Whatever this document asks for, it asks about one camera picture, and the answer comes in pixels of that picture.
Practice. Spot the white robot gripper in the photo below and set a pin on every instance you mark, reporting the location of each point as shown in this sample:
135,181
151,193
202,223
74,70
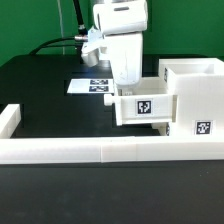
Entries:
117,33

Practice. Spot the white drawer box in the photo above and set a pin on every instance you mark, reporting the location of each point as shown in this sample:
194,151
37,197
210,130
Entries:
149,103
163,128

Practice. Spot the white drawer cabinet frame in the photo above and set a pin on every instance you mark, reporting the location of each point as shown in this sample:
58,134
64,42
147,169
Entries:
197,85

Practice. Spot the white front drawer box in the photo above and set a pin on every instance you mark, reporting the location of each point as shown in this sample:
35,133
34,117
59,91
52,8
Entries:
163,128

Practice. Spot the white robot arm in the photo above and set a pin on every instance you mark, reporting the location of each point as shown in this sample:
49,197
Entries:
117,36

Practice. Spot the white fiducial marker sheet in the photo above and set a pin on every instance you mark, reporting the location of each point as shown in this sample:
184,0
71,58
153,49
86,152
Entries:
88,86

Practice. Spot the white U-shaped table fence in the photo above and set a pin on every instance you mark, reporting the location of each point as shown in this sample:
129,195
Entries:
100,150

